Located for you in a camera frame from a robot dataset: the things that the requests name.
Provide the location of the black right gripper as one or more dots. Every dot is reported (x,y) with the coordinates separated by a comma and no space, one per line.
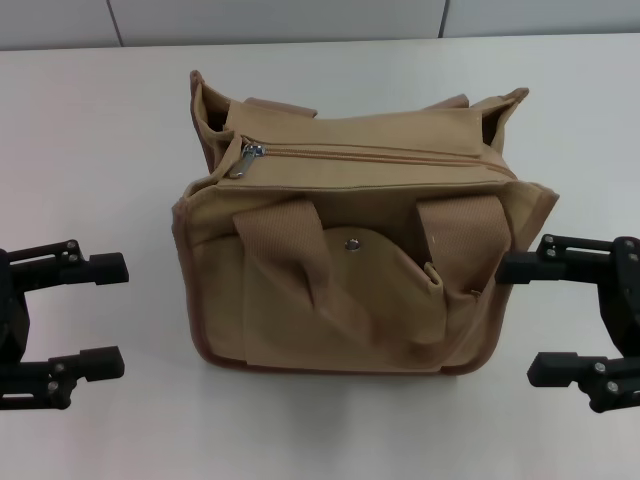
(631,310)

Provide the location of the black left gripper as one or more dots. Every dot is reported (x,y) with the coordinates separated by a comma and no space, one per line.
(10,320)

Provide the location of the khaki canvas food bag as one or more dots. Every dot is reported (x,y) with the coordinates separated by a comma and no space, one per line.
(350,310)

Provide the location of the silver metal zipper pull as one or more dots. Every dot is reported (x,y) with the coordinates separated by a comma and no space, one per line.
(239,165)

